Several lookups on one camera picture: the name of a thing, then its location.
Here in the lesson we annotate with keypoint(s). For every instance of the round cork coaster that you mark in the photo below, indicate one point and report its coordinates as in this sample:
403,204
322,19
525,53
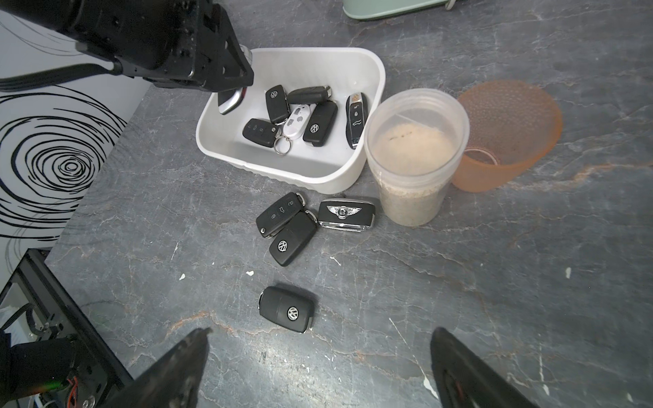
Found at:
513,124

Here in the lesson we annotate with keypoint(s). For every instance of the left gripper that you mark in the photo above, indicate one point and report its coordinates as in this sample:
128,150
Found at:
205,53

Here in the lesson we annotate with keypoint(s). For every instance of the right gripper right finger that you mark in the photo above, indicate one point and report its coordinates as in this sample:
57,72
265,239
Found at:
464,380

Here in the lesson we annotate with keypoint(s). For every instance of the white car key fob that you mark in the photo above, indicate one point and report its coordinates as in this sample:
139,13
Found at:
293,128

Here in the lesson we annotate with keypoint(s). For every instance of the black VW flip key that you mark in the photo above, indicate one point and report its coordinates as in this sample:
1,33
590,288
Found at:
293,238

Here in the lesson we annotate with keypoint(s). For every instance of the black key bottom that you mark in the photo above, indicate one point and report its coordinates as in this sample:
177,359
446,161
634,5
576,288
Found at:
261,132

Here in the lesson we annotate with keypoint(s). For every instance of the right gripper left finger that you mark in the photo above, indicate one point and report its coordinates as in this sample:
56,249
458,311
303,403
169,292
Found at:
174,380

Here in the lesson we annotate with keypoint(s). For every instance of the beige cylindrical cup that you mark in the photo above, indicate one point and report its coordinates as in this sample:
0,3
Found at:
414,142

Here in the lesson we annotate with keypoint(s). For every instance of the black chrome Bentley key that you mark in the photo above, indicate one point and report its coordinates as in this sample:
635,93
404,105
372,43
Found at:
345,214

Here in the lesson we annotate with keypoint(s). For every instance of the black key fob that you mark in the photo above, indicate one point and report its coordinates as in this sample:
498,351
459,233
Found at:
320,123

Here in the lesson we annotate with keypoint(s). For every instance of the long black flip key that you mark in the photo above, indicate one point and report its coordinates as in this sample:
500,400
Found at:
356,117

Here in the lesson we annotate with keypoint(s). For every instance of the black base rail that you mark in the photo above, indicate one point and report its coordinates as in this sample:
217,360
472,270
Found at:
51,355

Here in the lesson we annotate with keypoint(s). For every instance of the mint green toaster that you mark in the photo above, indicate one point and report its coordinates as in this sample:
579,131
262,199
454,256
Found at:
378,9

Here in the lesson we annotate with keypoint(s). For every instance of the white storage box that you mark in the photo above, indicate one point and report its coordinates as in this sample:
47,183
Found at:
311,149

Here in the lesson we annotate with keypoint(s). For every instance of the black flip key with buttons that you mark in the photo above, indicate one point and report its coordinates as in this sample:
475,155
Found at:
309,95

